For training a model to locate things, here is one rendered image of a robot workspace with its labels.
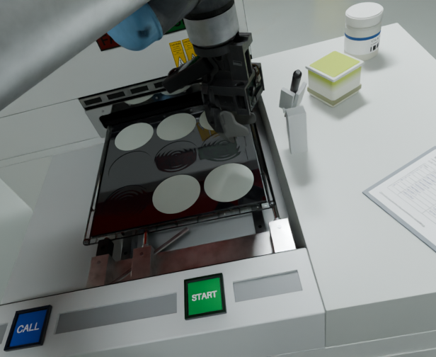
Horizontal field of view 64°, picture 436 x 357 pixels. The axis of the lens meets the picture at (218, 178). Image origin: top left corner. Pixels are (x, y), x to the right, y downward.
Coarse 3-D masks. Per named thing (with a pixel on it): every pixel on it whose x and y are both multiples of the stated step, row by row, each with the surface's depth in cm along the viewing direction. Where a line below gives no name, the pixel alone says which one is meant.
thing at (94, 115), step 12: (192, 84) 88; (132, 96) 90; (144, 96) 89; (156, 96) 89; (168, 96) 90; (96, 108) 90; (108, 108) 91; (120, 108) 91; (180, 108) 94; (96, 120) 93; (132, 120) 95
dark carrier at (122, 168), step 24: (144, 120) 89; (144, 144) 83; (168, 144) 81; (192, 144) 79; (216, 144) 77; (240, 144) 75; (120, 168) 79; (144, 168) 77; (168, 168) 75; (192, 168) 74; (120, 192) 74; (144, 192) 72; (264, 192) 65; (96, 216) 71; (120, 216) 69; (144, 216) 68; (168, 216) 66; (192, 216) 65
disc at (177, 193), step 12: (168, 180) 73; (180, 180) 72; (192, 180) 71; (156, 192) 71; (168, 192) 71; (180, 192) 70; (192, 192) 69; (156, 204) 69; (168, 204) 68; (180, 204) 68; (192, 204) 67
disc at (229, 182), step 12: (216, 168) 72; (228, 168) 71; (240, 168) 71; (216, 180) 70; (228, 180) 69; (240, 180) 68; (252, 180) 68; (216, 192) 68; (228, 192) 67; (240, 192) 66
